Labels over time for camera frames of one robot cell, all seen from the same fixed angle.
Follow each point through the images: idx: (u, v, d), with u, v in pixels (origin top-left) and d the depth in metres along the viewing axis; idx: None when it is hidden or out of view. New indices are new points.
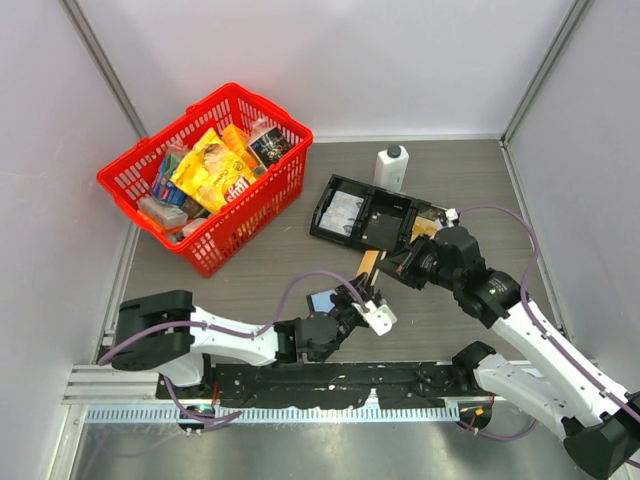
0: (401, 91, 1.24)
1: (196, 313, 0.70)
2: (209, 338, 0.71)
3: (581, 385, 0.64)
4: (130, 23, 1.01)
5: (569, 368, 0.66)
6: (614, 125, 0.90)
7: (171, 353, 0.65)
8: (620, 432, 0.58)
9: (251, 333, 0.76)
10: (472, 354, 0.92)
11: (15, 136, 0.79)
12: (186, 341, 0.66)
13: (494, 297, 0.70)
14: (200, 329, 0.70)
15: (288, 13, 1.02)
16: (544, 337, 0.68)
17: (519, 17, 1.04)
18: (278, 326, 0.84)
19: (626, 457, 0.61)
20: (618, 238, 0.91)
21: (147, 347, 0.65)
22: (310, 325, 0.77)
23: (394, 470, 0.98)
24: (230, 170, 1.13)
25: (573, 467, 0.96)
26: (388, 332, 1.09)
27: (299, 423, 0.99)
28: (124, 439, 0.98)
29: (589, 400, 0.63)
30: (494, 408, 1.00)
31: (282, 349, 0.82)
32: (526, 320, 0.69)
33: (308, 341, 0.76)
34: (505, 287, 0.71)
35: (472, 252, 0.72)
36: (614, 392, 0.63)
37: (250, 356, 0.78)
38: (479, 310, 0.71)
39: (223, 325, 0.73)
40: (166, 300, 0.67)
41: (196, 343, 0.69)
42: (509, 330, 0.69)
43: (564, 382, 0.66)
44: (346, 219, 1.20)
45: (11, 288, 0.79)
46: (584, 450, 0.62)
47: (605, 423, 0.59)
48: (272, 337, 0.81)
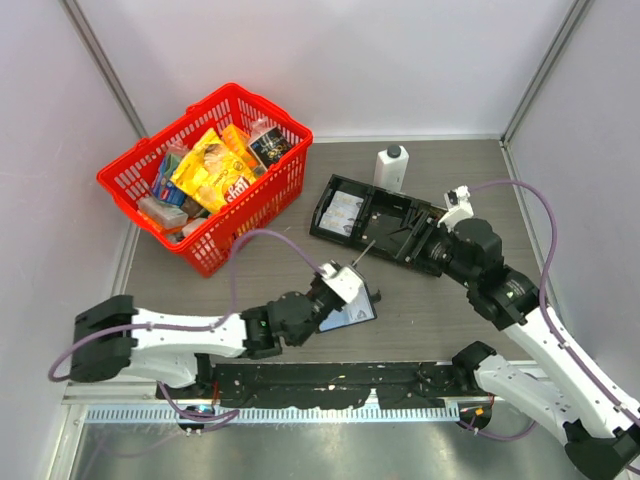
0: (401, 90, 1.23)
1: (138, 315, 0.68)
2: (157, 338, 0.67)
3: (597, 398, 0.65)
4: (130, 22, 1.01)
5: (585, 381, 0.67)
6: (614, 126, 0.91)
7: (116, 361, 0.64)
8: (631, 448, 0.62)
9: (208, 325, 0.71)
10: (473, 354, 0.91)
11: (15, 136, 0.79)
12: (128, 346, 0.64)
13: (511, 300, 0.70)
14: (144, 332, 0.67)
15: (288, 13, 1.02)
16: (561, 347, 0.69)
17: (519, 17, 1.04)
18: (243, 313, 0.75)
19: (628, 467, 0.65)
20: (618, 238, 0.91)
21: (93, 357, 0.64)
22: (283, 305, 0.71)
23: (393, 470, 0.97)
24: (230, 170, 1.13)
25: (573, 467, 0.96)
26: (388, 332, 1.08)
27: (299, 423, 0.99)
28: (125, 439, 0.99)
29: (604, 414, 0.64)
30: (494, 408, 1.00)
31: (254, 336, 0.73)
32: (543, 329, 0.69)
33: (281, 323, 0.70)
34: (522, 290, 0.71)
35: (494, 253, 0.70)
36: (628, 408, 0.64)
37: (218, 349, 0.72)
38: (494, 312, 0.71)
39: (173, 322, 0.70)
40: (108, 308, 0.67)
41: (142, 345, 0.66)
42: (526, 337, 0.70)
43: (579, 394, 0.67)
44: (346, 219, 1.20)
45: (11, 288, 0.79)
46: (591, 459, 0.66)
47: (621, 442, 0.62)
48: (237, 324, 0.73)
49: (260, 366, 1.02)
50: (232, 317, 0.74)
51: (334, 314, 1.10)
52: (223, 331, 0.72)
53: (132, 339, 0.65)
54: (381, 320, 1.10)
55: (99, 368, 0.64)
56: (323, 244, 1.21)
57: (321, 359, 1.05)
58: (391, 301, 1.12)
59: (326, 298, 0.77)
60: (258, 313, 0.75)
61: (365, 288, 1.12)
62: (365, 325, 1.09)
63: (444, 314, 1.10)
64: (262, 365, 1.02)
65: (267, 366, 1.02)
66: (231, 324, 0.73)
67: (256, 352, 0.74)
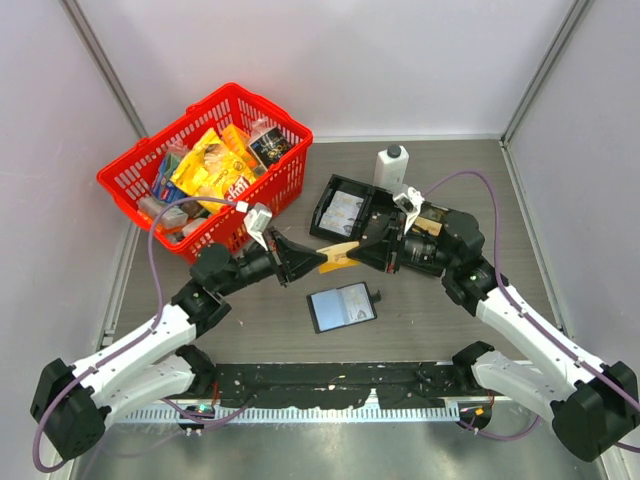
0: (402, 91, 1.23)
1: (77, 367, 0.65)
2: (109, 371, 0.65)
3: (556, 356, 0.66)
4: (130, 23, 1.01)
5: (544, 341, 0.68)
6: (613, 126, 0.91)
7: (83, 419, 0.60)
8: (595, 399, 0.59)
9: (147, 330, 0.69)
10: (471, 352, 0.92)
11: (15, 136, 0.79)
12: (85, 397, 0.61)
13: (476, 284, 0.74)
14: (91, 376, 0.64)
15: (288, 13, 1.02)
16: (521, 314, 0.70)
17: (519, 17, 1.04)
18: (174, 298, 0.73)
19: (611, 433, 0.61)
20: (619, 238, 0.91)
21: (61, 428, 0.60)
22: (202, 262, 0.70)
23: (393, 470, 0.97)
24: (230, 170, 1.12)
25: (573, 467, 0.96)
26: (388, 332, 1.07)
27: (299, 423, 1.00)
28: (126, 439, 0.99)
29: (564, 370, 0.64)
30: (494, 408, 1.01)
31: (196, 308, 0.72)
32: (504, 301, 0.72)
33: (212, 276, 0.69)
34: (487, 277, 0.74)
35: (476, 249, 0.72)
36: (588, 362, 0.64)
37: (175, 342, 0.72)
38: (462, 298, 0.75)
39: (113, 351, 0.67)
40: (44, 383, 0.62)
41: (99, 387, 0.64)
42: (490, 311, 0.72)
43: (541, 356, 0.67)
44: (346, 219, 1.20)
45: (12, 287, 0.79)
46: (570, 428, 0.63)
47: (581, 392, 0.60)
48: (171, 310, 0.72)
49: (260, 365, 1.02)
50: (165, 307, 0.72)
51: (334, 314, 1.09)
52: (165, 326, 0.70)
53: (84, 389, 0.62)
54: (381, 321, 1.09)
55: (76, 434, 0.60)
56: (323, 244, 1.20)
57: (321, 358, 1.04)
58: (391, 302, 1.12)
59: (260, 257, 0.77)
60: (188, 289, 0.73)
61: (364, 288, 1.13)
62: (365, 325, 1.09)
63: (444, 315, 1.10)
64: (262, 365, 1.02)
65: (267, 366, 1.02)
66: (168, 315, 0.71)
67: (208, 318, 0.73)
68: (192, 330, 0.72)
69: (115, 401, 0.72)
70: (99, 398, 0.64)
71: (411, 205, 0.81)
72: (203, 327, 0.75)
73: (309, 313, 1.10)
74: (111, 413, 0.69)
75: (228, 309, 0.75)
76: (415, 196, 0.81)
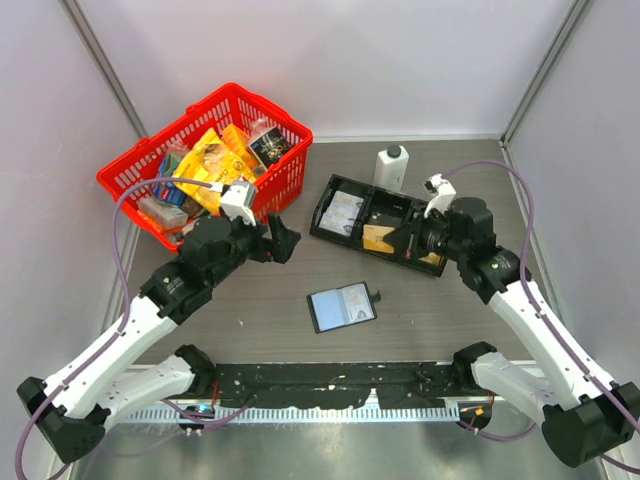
0: (402, 91, 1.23)
1: (49, 386, 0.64)
2: (79, 385, 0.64)
3: (566, 366, 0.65)
4: (130, 22, 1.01)
5: (557, 349, 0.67)
6: (613, 125, 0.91)
7: (61, 437, 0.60)
8: (598, 417, 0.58)
9: (115, 333, 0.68)
10: (472, 351, 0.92)
11: (15, 136, 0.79)
12: (57, 416, 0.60)
13: (495, 272, 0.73)
14: (62, 393, 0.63)
15: (288, 13, 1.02)
16: (538, 315, 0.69)
17: (519, 17, 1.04)
18: (143, 290, 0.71)
19: (600, 448, 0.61)
20: (619, 237, 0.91)
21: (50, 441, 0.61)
22: (196, 232, 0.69)
23: (393, 470, 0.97)
24: (230, 171, 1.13)
25: (573, 467, 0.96)
26: (388, 332, 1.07)
27: (299, 423, 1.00)
28: (125, 439, 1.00)
29: (572, 381, 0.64)
30: (494, 408, 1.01)
31: (169, 294, 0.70)
32: (523, 298, 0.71)
33: (208, 244, 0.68)
34: (509, 266, 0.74)
35: (484, 228, 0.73)
36: (598, 377, 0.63)
37: (150, 337, 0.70)
38: (479, 283, 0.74)
39: (82, 363, 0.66)
40: (23, 402, 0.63)
41: (72, 404, 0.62)
42: (505, 304, 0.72)
43: (550, 361, 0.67)
44: (346, 219, 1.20)
45: (11, 286, 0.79)
46: (561, 435, 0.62)
47: (584, 406, 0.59)
48: (139, 306, 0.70)
49: (260, 365, 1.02)
50: (133, 303, 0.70)
51: (333, 314, 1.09)
52: (133, 324, 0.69)
53: (56, 409, 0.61)
54: (381, 321, 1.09)
55: (63, 448, 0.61)
56: (323, 244, 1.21)
57: (321, 358, 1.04)
58: (391, 301, 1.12)
59: (245, 235, 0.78)
60: (159, 275, 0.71)
61: (364, 288, 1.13)
62: (365, 325, 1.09)
63: (444, 315, 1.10)
64: (262, 365, 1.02)
65: (267, 365, 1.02)
66: (137, 312, 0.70)
67: (185, 303, 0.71)
68: (168, 324, 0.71)
69: (115, 402, 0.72)
70: (79, 411, 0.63)
71: (433, 187, 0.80)
72: (180, 313, 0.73)
73: (309, 313, 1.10)
74: (111, 415, 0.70)
75: (206, 293, 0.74)
76: (436, 178, 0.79)
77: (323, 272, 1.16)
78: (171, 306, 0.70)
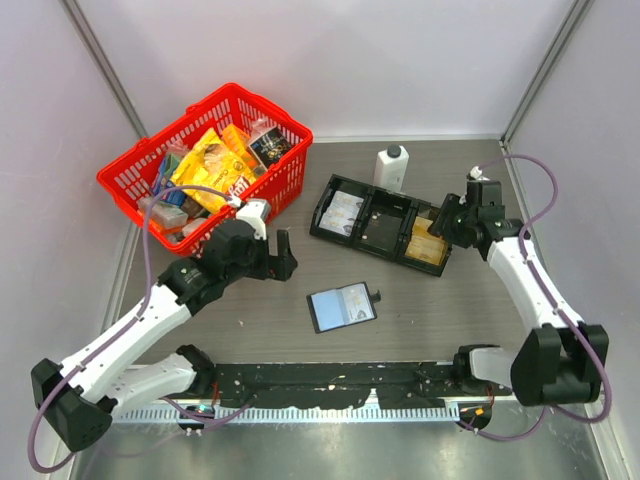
0: (402, 90, 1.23)
1: (65, 367, 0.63)
2: (96, 366, 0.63)
3: (538, 300, 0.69)
4: (130, 23, 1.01)
5: (535, 288, 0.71)
6: (614, 125, 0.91)
7: (76, 420, 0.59)
8: (556, 343, 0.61)
9: (133, 317, 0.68)
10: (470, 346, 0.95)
11: (15, 137, 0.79)
12: (74, 398, 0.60)
13: (495, 225, 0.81)
14: (79, 374, 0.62)
15: (288, 13, 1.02)
16: (524, 261, 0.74)
17: (519, 18, 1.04)
18: (161, 279, 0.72)
19: (561, 391, 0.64)
20: (618, 238, 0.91)
21: (62, 425, 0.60)
22: (225, 227, 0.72)
23: (394, 470, 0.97)
24: (230, 170, 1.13)
25: (573, 467, 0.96)
26: (387, 332, 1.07)
27: (299, 423, 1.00)
28: (124, 439, 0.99)
29: (540, 311, 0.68)
30: (494, 409, 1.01)
31: (186, 285, 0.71)
32: (514, 248, 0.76)
33: (235, 239, 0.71)
34: (512, 229, 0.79)
35: (489, 193, 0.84)
36: (566, 312, 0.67)
37: (166, 325, 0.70)
38: (479, 237, 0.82)
39: (98, 345, 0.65)
40: (35, 384, 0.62)
41: (89, 386, 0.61)
42: (498, 254, 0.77)
43: (525, 298, 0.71)
44: (346, 219, 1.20)
45: (11, 287, 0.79)
46: (523, 372, 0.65)
47: (543, 333, 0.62)
48: (157, 294, 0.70)
49: (260, 365, 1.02)
50: (152, 290, 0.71)
51: (333, 314, 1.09)
52: (151, 309, 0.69)
53: (73, 389, 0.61)
54: (381, 320, 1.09)
55: (74, 433, 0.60)
56: (322, 244, 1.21)
57: (321, 358, 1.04)
58: (391, 301, 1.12)
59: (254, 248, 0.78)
60: (177, 266, 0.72)
61: (365, 288, 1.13)
62: (366, 325, 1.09)
63: (444, 315, 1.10)
64: (262, 365, 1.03)
65: (267, 366, 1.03)
66: (155, 299, 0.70)
67: (200, 294, 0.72)
68: (183, 315, 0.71)
69: (122, 393, 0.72)
70: (93, 395, 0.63)
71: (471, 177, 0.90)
72: (195, 304, 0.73)
73: (309, 313, 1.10)
74: (118, 406, 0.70)
75: (220, 289, 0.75)
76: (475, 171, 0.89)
77: (323, 273, 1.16)
78: (189, 297, 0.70)
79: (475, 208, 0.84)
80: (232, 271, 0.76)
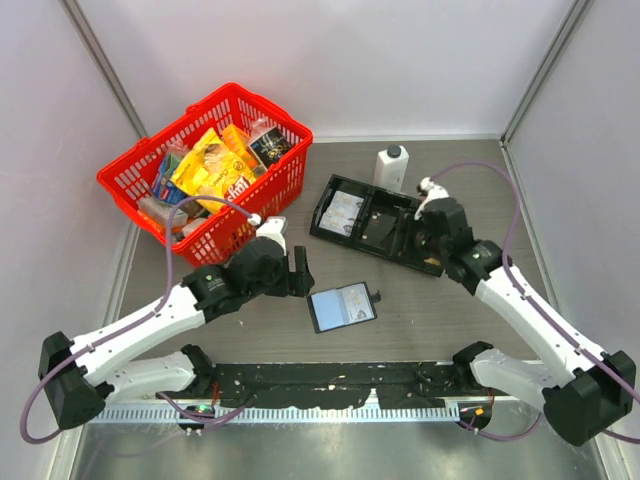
0: (402, 90, 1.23)
1: (76, 344, 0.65)
2: (104, 351, 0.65)
3: (557, 343, 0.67)
4: (129, 23, 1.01)
5: (545, 327, 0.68)
6: (614, 125, 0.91)
7: (72, 400, 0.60)
8: (592, 389, 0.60)
9: (151, 311, 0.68)
10: (469, 351, 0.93)
11: (15, 137, 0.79)
12: (77, 378, 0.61)
13: (477, 261, 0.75)
14: (87, 354, 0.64)
15: (287, 14, 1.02)
16: (523, 297, 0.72)
17: (519, 18, 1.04)
18: (185, 281, 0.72)
19: (603, 424, 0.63)
20: (618, 238, 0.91)
21: (57, 401, 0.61)
22: (257, 245, 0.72)
23: (394, 470, 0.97)
24: (230, 170, 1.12)
25: (573, 467, 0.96)
26: (387, 332, 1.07)
27: (299, 423, 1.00)
28: (124, 439, 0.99)
29: (564, 357, 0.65)
30: (494, 408, 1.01)
31: (207, 292, 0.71)
32: (506, 282, 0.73)
33: (264, 256, 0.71)
34: (490, 256, 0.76)
35: (458, 221, 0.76)
36: (589, 350, 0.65)
37: (182, 325, 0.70)
38: (464, 274, 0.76)
39: (112, 331, 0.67)
40: (45, 355, 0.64)
41: (93, 368, 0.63)
42: (490, 293, 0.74)
43: (540, 340, 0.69)
44: (346, 219, 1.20)
45: (11, 287, 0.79)
46: (563, 415, 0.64)
47: (579, 381, 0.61)
48: (179, 293, 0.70)
49: (260, 366, 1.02)
50: (173, 289, 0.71)
51: (333, 314, 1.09)
52: (169, 308, 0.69)
53: (78, 368, 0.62)
54: (381, 320, 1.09)
55: (67, 412, 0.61)
56: (322, 244, 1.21)
57: (321, 358, 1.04)
58: (391, 301, 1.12)
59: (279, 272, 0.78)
60: (203, 271, 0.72)
61: (365, 288, 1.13)
62: (365, 325, 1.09)
63: (443, 316, 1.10)
64: (262, 365, 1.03)
65: (267, 366, 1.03)
66: (175, 298, 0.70)
67: (219, 304, 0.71)
68: (199, 318, 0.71)
69: (119, 382, 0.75)
70: (95, 378, 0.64)
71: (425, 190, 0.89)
72: (212, 312, 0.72)
73: (309, 313, 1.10)
74: (114, 394, 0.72)
75: (239, 303, 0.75)
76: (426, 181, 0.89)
77: (323, 273, 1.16)
78: (206, 304, 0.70)
79: (447, 240, 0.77)
80: (255, 289, 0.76)
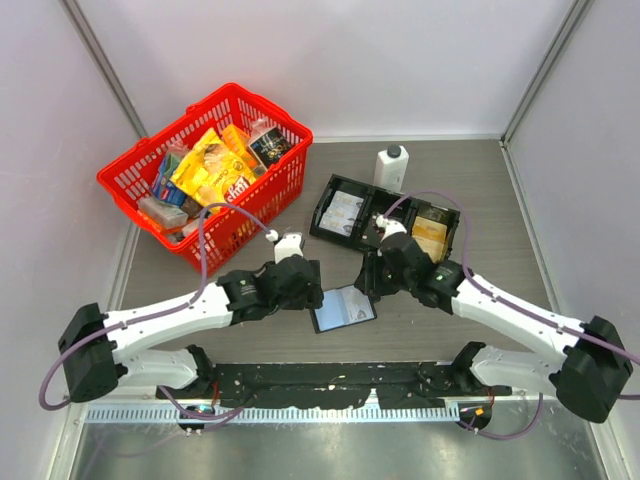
0: (402, 90, 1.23)
1: (109, 318, 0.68)
2: (136, 332, 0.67)
3: (539, 330, 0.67)
4: (129, 23, 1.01)
5: (524, 318, 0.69)
6: (614, 126, 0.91)
7: (97, 372, 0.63)
8: (585, 361, 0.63)
9: (185, 302, 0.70)
10: (464, 354, 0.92)
11: (15, 137, 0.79)
12: (107, 351, 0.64)
13: (442, 282, 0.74)
14: (119, 331, 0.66)
15: (288, 14, 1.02)
16: (494, 299, 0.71)
17: (520, 18, 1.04)
18: (220, 281, 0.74)
19: (617, 391, 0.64)
20: (618, 239, 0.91)
21: (78, 370, 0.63)
22: (295, 261, 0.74)
23: (394, 470, 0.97)
24: (230, 170, 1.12)
25: (573, 467, 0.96)
26: (386, 332, 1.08)
27: (299, 423, 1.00)
28: (124, 439, 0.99)
29: (550, 340, 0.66)
30: (494, 408, 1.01)
31: (239, 295, 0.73)
32: (474, 292, 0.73)
33: (300, 273, 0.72)
34: (453, 273, 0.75)
35: (414, 251, 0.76)
36: (568, 326, 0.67)
37: (209, 322, 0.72)
38: (436, 298, 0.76)
39: (146, 313, 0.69)
40: (78, 322, 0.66)
41: (123, 345, 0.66)
42: (465, 306, 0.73)
43: (524, 332, 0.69)
44: (346, 219, 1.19)
45: (12, 287, 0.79)
46: (574, 397, 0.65)
47: (572, 358, 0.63)
48: (213, 290, 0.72)
49: (260, 366, 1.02)
50: (207, 286, 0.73)
51: (334, 314, 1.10)
52: (202, 303, 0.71)
53: (108, 343, 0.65)
54: (381, 321, 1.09)
55: (86, 383, 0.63)
56: (322, 244, 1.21)
57: (321, 359, 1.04)
58: (391, 301, 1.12)
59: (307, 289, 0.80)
60: (237, 275, 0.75)
61: None
62: (365, 325, 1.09)
63: (443, 316, 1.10)
64: (262, 365, 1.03)
65: (267, 366, 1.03)
66: (208, 293, 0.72)
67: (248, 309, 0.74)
68: (228, 319, 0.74)
69: (133, 366, 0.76)
70: (120, 355, 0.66)
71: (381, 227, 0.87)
72: (239, 316, 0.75)
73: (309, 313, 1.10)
74: (127, 375, 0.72)
75: (265, 312, 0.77)
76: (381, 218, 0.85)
77: (323, 273, 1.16)
78: (237, 307, 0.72)
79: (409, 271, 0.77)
80: (281, 302, 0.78)
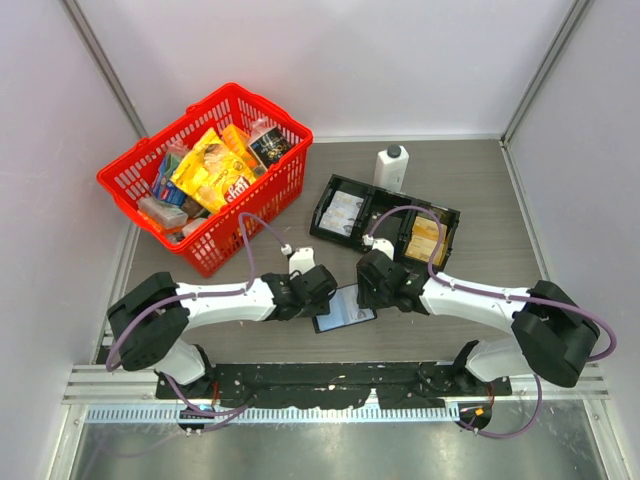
0: (403, 90, 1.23)
1: (180, 288, 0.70)
2: (203, 305, 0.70)
3: (491, 303, 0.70)
4: (129, 22, 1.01)
5: (477, 297, 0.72)
6: (613, 126, 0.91)
7: (169, 334, 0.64)
8: (534, 321, 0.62)
9: (241, 289, 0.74)
10: (462, 354, 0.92)
11: (16, 138, 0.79)
12: (181, 315, 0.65)
13: (411, 285, 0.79)
14: (190, 300, 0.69)
15: (288, 14, 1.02)
16: (452, 287, 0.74)
17: (520, 18, 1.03)
18: (264, 276, 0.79)
19: (579, 351, 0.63)
20: (617, 239, 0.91)
21: (146, 332, 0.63)
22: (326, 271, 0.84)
23: (394, 470, 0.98)
24: (230, 170, 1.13)
25: (571, 467, 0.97)
26: (386, 332, 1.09)
27: (299, 423, 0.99)
28: (124, 440, 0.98)
29: (501, 311, 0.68)
30: (494, 408, 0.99)
31: (281, 292, 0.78)
32: (436, 285, 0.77)
33: (327, 279, 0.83)
34: (419, 275, 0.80)
35: (383, 264, 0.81)
36: (515, 293, 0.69)
37: (251, 311, 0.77)
38: (410, 302, 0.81)
39: (212, 289, 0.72)
40: (148, 287, 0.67)
41: (194, 313, 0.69)
42: (433, 302, 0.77)
43: (481, 310, 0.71)
44: (346, 219, 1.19)
45: (12, 287, 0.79)
46: (537, 361, 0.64)
47: (524, 321, 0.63)
48: (262, 282, 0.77)
49: (260, 366, 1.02)
50: (256, 281, 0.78)
51: (334, 315, 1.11)
52: (254, 292, 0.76)
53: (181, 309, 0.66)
54: (381, 320, 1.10)
55: (153, 345, 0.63)
56: (322, 244, 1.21)
57: (321, 358, 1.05)
58: None
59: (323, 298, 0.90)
60: (276, 276, 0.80)
61: None
62: (365, 325, 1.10)
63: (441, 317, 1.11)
64: (262, 365, 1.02)
65: (266, 366, 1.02)
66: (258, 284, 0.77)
67: (284, 308, 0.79)
68: (265, 314, 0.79)
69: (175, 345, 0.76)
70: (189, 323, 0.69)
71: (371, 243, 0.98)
72: (273, 314, 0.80)
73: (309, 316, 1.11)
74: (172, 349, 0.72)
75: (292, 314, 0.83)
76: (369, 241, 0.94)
77: None
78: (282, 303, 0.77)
79: (383, 282, 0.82)
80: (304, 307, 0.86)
